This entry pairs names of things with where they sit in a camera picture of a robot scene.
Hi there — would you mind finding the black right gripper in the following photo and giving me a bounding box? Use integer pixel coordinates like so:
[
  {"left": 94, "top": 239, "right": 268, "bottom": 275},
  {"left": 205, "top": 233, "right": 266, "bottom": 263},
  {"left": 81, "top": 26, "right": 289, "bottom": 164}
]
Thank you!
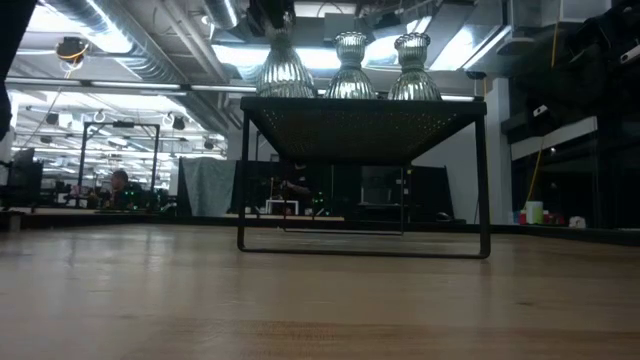
[{"left": 524, "top": 79, "right": 609, "bottom": 129}]

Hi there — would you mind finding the yellow power cable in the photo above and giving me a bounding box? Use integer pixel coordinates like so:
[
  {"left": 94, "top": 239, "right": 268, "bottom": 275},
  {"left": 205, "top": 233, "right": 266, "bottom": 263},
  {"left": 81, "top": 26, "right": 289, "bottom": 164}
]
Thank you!
[{"left": 524, "top": 0, "right": 564, "bottom": 204}]

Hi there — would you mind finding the grey fabric panel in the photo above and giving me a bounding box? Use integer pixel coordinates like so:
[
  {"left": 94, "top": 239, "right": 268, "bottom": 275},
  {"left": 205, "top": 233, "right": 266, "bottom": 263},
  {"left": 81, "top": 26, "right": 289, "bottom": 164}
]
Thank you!
[{"left": 177, "top": 157, "right": 237, "bottom": 217}]

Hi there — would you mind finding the dark background cabinet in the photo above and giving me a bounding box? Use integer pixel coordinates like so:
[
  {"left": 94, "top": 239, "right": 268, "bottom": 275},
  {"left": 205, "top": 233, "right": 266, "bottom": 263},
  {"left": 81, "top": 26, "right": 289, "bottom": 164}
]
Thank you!
[{"left": 230, "top": 159, "right": 454, "bottom": 224}]

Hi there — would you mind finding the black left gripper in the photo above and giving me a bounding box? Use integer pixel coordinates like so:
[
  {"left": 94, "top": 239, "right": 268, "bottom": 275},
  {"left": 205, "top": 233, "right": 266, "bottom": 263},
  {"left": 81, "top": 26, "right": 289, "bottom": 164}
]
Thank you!
[{"left": 247, "top": 0, "right": 297, "bottom": 38}]

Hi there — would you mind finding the white plastic container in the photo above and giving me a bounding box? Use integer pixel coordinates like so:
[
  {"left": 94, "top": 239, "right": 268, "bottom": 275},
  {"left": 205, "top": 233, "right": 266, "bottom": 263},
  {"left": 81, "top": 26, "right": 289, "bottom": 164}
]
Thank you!
[{"left": 524, "top": 200, "right": 545, "bottom": 225}]

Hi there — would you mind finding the long white light bar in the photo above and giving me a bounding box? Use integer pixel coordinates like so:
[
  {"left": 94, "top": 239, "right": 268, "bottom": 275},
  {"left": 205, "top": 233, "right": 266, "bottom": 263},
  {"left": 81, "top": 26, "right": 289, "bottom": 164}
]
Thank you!
[{"left": 4, "top": 76, "right": 476, "bottom": 103}]

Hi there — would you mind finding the round silver duct pipe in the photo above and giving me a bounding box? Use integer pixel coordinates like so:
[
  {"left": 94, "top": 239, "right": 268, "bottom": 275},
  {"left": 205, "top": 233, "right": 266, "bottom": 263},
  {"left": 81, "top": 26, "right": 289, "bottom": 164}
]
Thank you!
[{"left": 202, "top": 0, "right": 241, "bottom": 30}]

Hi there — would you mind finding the black perforated metal shelf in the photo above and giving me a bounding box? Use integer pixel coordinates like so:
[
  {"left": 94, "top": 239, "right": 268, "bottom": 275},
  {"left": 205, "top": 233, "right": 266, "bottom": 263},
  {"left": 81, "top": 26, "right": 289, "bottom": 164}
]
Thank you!
[{"left": 237, "top": 94, "right": 492, "bottom": 260}]

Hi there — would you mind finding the round black ceiling fixture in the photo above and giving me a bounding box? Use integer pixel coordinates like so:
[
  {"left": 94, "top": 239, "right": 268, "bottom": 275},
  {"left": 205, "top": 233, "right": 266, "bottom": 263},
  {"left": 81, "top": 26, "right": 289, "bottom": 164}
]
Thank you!
[{"left": 54, "top": 36, "right": 91, "bottom": 65}]

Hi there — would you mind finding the black background station frame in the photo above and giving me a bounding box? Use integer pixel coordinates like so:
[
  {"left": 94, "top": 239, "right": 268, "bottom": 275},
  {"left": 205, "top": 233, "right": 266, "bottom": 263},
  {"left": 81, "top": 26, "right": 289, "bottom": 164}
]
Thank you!
[{"left": 76, "top": 121, "right": 161, "bottom": 206}]

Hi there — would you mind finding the black aluminium table frame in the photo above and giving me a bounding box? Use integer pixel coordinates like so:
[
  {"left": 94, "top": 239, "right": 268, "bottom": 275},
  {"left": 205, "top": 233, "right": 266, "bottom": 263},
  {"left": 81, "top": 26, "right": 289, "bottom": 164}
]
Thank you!
[{"left": 0, "top": 209, "right": 640, "bottom": 246}]

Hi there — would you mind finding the person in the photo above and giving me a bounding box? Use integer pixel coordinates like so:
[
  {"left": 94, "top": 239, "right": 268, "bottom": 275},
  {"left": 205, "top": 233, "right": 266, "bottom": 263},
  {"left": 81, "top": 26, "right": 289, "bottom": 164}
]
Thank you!
[{"left": 107, "top": 169, "right": 147, "bottom": 211}]

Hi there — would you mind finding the silver spiral air duct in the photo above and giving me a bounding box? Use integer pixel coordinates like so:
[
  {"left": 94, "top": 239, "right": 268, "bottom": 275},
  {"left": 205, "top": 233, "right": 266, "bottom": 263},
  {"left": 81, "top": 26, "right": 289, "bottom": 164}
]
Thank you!
[{"left": 42, "top": 0, "right": 236, "bottom": 134}]

